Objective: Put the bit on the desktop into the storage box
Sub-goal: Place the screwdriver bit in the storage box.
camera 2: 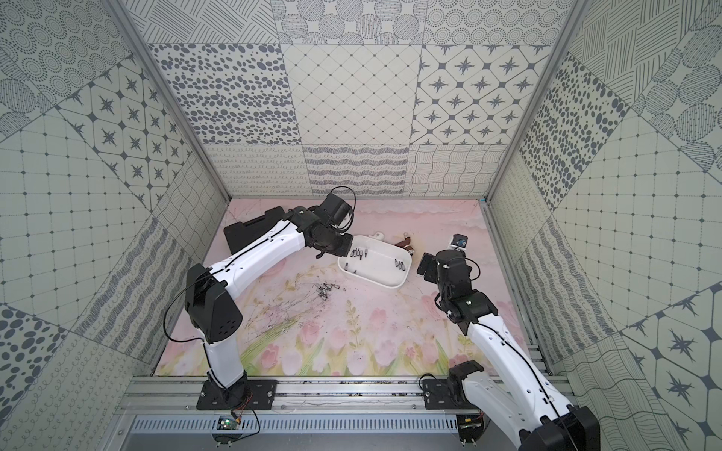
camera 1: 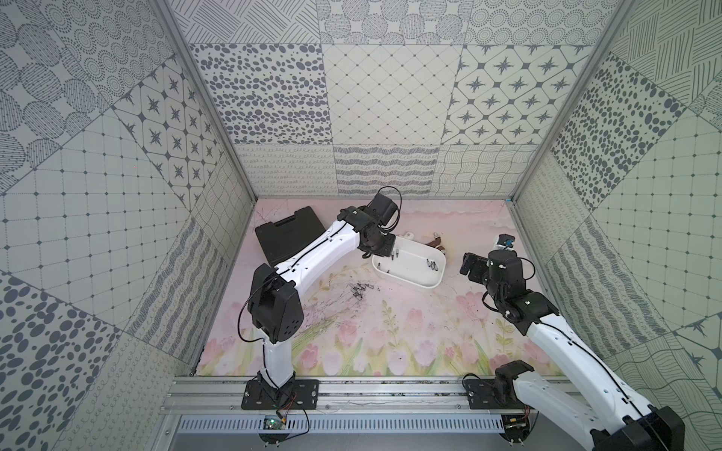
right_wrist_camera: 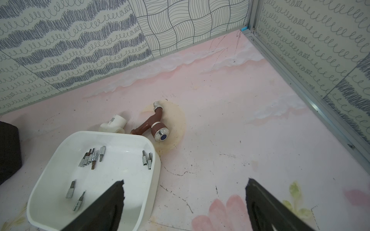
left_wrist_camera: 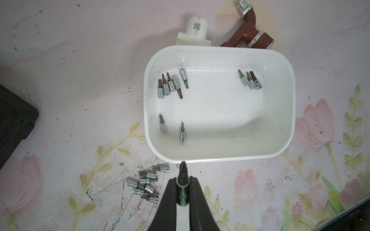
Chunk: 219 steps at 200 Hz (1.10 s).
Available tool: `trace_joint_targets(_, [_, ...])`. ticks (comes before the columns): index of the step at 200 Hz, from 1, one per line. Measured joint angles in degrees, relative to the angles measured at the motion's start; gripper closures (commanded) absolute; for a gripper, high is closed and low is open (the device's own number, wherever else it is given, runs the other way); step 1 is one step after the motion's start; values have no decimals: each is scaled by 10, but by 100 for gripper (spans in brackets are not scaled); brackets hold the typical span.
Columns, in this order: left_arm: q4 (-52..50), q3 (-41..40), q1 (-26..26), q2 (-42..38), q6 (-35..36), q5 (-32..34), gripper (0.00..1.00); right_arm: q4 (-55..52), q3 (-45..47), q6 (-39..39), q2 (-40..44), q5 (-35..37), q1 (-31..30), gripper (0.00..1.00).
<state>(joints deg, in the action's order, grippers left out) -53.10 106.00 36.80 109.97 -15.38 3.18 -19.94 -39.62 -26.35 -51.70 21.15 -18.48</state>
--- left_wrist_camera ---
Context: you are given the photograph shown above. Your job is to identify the black plastic tool case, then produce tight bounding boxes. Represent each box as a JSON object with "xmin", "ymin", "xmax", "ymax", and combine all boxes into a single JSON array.
[{"xmin": 1, "ymin": 86, "xmax": 39, "ymax": 167}]

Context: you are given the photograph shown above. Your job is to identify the silver bit box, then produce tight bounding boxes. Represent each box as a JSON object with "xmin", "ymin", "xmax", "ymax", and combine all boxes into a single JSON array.
[
  {"xmin": 159, "ymin": 114, "xmax": 168, "ymax": 134},
  {"xmin": 179, "ymin": 122, "xmax": 186, "ymax": 142}
]

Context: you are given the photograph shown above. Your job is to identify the silver bit phillips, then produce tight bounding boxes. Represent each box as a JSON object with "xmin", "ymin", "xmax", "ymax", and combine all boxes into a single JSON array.
[
  {"xmin": 141, "ymin": 195, "xmax": 159, "ymax": 204},
  {"xmin": 127, "ymin": 180, "xmax": 144, "ymax": 189}
]

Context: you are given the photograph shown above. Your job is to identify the maroon faucet valve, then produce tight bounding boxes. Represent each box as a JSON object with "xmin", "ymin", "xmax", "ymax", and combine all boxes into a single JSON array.
[{"xmin": 221, "ymin": 1, "xmax": 275, "ymax": 50}]

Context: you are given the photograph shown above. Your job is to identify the silver bit phillips upper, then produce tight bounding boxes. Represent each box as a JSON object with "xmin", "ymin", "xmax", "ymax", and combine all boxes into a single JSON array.
[{"xmin": 141, "ymin": 195, "xmax": 159, "ymax": 204}]

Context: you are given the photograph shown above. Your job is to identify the silver bit pile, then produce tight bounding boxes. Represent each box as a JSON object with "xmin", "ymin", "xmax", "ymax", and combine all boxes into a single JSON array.
[
  {"xmin": 157, "ymin": 79, "xmax": 164, "ymax": 99},
  {"xmin": 134, "ymin": 184, "xmax": 157, "ymax": 196},
  {"xmin": 139, "ymin": 171, "xmax": 157, "ymax": 180},
  {"xmin": 152, "ymin": 164, "xmax": 170, "ymax": 173}
]

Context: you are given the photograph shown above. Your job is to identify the white plastic storage box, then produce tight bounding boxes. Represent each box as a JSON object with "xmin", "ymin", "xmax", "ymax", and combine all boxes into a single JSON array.
[{"xmin": 144, "ymin": 46, "xmax": 296, "ymax": 163}]

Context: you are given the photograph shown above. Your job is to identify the silver bit pile bottom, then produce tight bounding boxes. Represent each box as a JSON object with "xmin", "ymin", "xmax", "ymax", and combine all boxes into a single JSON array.
[{"xmin": 134, "ymin": 184, "xmax": 157, "ymax": 196}]

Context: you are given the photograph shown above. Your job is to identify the silver bit phillips left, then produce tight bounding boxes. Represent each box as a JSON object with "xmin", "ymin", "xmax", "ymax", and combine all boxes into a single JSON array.
[{"xmin": 127, "ymin": 180, "xmax": 144, "ymax": 189}]

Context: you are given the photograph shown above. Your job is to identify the silver bit dark pointed tip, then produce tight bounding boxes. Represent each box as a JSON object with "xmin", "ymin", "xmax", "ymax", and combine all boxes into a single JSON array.
[{"xmin": 176, "ymin": 161, "xmax": 190, "ymax": 207}]

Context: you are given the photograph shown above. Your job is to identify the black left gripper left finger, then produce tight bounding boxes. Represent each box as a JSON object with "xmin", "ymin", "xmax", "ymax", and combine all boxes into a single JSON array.
[{"xmin": 148, "ymin": 178, "xmax": 177, "ymax": 231}]

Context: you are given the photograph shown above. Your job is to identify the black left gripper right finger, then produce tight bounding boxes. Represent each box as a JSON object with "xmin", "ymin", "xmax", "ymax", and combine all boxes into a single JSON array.
[{"xmin": 189, "ymin": 176, "xmax": 220, "ymax": 231}]

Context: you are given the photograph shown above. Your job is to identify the silver bit lone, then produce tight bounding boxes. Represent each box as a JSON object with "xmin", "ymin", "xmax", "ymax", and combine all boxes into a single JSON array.
[{"xmin": 250, "ymin": 71, "xmax": 263, "ymax": 90}]

